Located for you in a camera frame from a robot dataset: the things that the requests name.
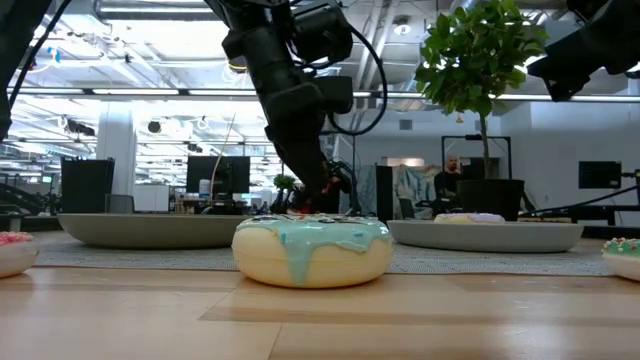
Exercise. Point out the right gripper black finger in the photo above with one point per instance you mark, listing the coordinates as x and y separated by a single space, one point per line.
320 165
287 160

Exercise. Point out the large mint frosted donut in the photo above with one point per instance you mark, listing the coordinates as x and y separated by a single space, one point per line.
310 260

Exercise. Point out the large purple frosted donut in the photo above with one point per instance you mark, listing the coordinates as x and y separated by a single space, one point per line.
470 218

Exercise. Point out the small red donut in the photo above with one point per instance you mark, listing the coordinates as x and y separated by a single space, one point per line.
15 255

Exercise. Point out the small green sprinkled donut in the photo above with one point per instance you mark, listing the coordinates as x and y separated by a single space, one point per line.
622 260

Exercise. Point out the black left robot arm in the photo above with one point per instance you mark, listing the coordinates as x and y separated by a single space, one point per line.
20 50

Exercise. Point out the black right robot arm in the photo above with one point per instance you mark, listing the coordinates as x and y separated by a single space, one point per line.
270 30

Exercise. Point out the small green background plant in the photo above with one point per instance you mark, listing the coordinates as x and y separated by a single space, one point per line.
284 181

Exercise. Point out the black desk monitor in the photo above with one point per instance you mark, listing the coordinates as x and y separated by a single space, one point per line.
220 175

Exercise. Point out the black cabinet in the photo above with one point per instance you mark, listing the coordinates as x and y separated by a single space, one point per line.
384 192

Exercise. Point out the white cup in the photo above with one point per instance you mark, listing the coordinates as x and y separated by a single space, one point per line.
204 187

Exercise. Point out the painted grey-blue tarp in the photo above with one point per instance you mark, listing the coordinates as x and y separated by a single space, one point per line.
415 187

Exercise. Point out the olive green round plate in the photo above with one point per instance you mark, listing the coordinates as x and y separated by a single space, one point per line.
150 232

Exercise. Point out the grey woven placemat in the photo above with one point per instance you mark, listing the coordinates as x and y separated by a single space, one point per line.
450 262

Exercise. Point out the grey office chair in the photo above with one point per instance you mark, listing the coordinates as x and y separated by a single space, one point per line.
120 204

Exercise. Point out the black plant pot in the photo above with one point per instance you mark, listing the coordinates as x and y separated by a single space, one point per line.
490 200

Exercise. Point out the grey-blue round plate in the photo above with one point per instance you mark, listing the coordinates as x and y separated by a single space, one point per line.
485 237

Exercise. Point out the green leafy plant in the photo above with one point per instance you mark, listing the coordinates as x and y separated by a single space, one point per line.
475 55

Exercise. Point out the black upright panel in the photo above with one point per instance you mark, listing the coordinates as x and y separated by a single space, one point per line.
87 185

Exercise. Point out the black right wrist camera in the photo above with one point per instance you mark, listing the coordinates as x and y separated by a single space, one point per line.
334 94

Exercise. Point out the black rig frame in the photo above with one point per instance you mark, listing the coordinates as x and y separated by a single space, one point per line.
475 136

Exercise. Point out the black aluminium table frame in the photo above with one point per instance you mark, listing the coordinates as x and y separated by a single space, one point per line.
30 223

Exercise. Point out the black wall monitor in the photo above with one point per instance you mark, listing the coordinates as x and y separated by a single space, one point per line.
600 175

